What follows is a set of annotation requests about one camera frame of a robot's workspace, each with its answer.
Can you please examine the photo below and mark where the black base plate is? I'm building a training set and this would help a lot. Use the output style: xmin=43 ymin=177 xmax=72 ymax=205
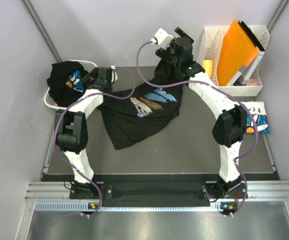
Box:
xmin=69 ymin=173 xmax=246 ymax=207

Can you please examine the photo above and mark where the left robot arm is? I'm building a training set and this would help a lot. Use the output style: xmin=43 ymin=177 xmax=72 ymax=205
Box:
xmin=54 ymin=66 xmax=118 ymax=199

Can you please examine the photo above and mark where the orange folder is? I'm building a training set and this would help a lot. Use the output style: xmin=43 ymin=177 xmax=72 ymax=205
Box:
xmin=216 ymin=20 xmax=260 ymax=87

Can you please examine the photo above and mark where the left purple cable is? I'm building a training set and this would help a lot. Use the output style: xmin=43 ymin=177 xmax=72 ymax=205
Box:
xmin=52 ymin=65 xmax=137 ymax=216

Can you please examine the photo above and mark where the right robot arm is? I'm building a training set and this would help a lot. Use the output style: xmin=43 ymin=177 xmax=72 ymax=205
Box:
xmin=153 ymin=27 xmax=247 ymax=201

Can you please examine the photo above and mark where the white grey binder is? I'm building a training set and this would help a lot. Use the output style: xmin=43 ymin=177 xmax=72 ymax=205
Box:
xmin=233 ymin=50 xmax=266 ymax=86

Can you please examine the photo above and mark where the purple cable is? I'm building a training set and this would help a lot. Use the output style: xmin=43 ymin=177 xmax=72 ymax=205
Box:
xmin=52 ymin=65 xmax=137 ymax=216
xmin=136 ymin=41 xmax=260 ymax=217

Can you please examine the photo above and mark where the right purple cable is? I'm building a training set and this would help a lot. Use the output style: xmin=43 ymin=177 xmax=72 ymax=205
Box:
xmin=136 ymin=41 xmax=260 ymax=217

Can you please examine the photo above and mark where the pink small item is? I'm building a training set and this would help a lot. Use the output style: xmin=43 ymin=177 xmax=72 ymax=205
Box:
xmin=247 ymin=78 xmax=258 ymax=86

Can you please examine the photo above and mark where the white file organizer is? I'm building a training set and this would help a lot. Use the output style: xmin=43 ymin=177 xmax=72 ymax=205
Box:
xmin=196 ymin=25 xmax=270 ymax=97

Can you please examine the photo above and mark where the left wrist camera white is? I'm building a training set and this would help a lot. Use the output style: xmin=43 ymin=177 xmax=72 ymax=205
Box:
xmin=110 ymin=65 xmax=118 ymax=84

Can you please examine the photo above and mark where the aluminium frame rail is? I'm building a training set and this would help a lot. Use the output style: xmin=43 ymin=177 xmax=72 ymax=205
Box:
xmin=25 ymin=180 xmax=289 ymax=201

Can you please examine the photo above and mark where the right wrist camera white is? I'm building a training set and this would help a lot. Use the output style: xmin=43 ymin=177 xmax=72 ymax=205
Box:
xmin=150 ymin=28 xmax=174 ymax=50

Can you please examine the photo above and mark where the white laundry basket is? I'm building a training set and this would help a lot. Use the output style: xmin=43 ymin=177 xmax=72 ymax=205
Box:
xmin=43 ymin=59 xmax=98 ymax=110

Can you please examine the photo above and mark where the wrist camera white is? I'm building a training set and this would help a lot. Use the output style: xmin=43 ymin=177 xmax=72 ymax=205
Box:
xmin=150 ymin=28 xmax=174 ymax=50
xmin=110 ymin=65 xmax=118 ymax=84

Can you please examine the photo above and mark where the black brushstroke print t-shirt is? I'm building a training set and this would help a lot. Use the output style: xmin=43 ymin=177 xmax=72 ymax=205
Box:
xmin=98 ymin=60 xmax=183 ymax=150

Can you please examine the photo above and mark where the grey cable duct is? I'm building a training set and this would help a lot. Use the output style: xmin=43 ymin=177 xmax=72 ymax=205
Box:
xmin=34 ymin=201 xmax=236 ymax=213

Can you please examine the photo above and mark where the black daisy print t-shirt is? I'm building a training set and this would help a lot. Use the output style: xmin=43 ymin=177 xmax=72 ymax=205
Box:
xmin=47 ymin=61 xmax=88 ymax=107

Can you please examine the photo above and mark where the black folder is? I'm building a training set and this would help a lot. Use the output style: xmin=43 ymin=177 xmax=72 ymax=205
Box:
xmin=238 ymin=21 xmax=265 ymax=52

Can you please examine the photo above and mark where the yellow sponge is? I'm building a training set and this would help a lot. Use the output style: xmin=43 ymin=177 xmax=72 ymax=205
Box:
xmin=202 ymin=59 xmax=214 ymax=78

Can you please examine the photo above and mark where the folded white daisy t-shirt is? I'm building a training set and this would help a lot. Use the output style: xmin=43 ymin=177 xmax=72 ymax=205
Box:
xmin=243 ymin=101 xmax=270 ymax=135

